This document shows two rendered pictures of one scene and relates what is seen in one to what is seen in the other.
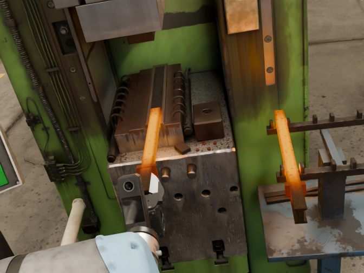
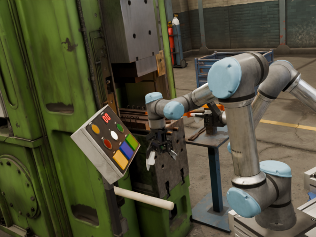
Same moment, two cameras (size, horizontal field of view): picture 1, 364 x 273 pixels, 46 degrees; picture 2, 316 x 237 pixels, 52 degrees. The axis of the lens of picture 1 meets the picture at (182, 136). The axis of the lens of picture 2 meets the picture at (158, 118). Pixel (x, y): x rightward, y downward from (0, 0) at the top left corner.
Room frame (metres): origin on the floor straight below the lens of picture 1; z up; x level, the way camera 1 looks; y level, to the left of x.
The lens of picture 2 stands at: (0.01, 1.77, 1.63)
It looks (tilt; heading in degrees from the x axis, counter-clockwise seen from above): 18 degrees down; 301
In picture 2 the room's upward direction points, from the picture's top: 8 degrees counter-clockwise
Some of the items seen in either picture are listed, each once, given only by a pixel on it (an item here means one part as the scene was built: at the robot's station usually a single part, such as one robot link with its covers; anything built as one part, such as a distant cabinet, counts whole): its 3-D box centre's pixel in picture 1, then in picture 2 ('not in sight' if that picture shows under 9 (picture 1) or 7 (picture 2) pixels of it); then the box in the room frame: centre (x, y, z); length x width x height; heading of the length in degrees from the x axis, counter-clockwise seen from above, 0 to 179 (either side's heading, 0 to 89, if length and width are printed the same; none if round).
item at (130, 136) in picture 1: (153, 102); (130, 118); (1.28, 0.07, 0.96); 0.42 x 0.20 x 0.09; 174
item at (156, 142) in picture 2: not in sight; (160, 139); (0.73, 0.61, 1.07); 0.09 x 0.08 x 0.12; 149
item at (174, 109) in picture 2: not in sight; (172, 108); (0.64, 0.62, 1.23); 0.11 x 0.11 x 0.08; 67
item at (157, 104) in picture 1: (157, 92); (131, 112); (1.28, 0.05, 0.99); 0.42 x 0.05 x 0.01; 174
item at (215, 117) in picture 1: (208, 120); not in sight; (1.11, -0.09, 0.95); 0.12 x 0.08 x 0.06; 174
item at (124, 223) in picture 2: not in sight; (119, 226); (1.22, 0.44, 0.36); 0.09 x 0.07 x 0.12; 84
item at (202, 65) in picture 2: not in sight; (233, 73); (1.79, -3.96, 0.36); 1.20 x 0.80 x 0.72; 170
